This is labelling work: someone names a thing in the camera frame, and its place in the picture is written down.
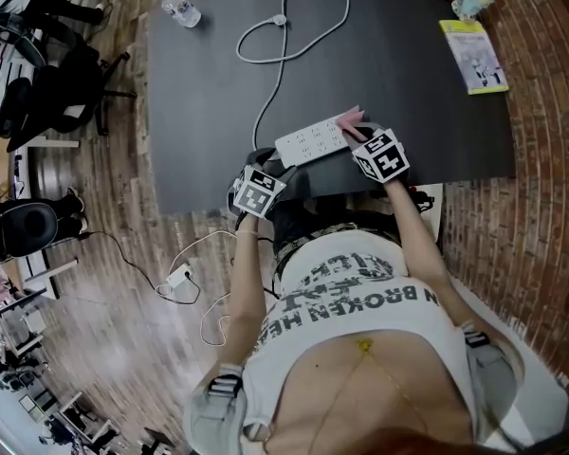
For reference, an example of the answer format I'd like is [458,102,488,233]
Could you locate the white floor cable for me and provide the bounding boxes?
[198,291,234,348]
[168,227,239,279]

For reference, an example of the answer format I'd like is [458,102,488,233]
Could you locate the person's white printed t-shirt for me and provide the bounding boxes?
[239,227,481,445]

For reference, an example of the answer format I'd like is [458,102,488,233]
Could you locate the person's left forearm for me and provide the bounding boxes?
[227,215,272,365]

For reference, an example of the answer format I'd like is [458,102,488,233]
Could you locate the grey shoulder strap with buckle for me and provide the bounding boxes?
[459,319,523,445]
[184,362,276,455]

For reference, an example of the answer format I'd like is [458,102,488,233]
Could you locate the black padded chair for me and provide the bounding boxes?
[0,201,61,263]

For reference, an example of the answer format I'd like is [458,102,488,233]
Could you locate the pink cloth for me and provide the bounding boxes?
[336,104,369,143]

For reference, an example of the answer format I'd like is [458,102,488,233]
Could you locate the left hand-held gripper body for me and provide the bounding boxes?
[226,163,288,230]

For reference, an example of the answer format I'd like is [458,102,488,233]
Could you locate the white power cord with plug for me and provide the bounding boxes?
[235,0,351,149]

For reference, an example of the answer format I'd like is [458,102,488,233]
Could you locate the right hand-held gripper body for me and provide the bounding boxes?
[350,128,412,186]

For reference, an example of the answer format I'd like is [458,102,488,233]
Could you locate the black floor cable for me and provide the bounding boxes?
[78,229,203,305]

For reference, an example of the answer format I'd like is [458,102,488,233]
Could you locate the black mesh office chair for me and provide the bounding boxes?
[0,30,138,155]

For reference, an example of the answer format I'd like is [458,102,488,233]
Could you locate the white power strip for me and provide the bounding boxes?
[273,114,361,169]

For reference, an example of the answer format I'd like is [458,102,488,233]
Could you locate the person's black jeans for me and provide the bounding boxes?
[269,191,405,255]

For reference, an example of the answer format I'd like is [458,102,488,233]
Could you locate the wooden desk white legs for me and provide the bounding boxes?
[0,133,82,196]

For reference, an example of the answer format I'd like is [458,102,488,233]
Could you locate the gold necklace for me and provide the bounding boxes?
[307,337,432,445]

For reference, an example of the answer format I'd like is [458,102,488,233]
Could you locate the patterned belt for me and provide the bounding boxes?
[274,223,361,261]

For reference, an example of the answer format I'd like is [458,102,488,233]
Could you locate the white charger on floor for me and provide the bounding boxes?
[163,262,194,291]

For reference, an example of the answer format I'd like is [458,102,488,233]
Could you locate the person's right forearm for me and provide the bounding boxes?
[386,177,456,332]

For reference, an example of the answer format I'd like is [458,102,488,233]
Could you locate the yellow-green book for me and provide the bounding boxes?
[438,19,510,97]

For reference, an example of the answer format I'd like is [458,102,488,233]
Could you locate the clear plastic water bottle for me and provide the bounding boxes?
[157,0,203,29]

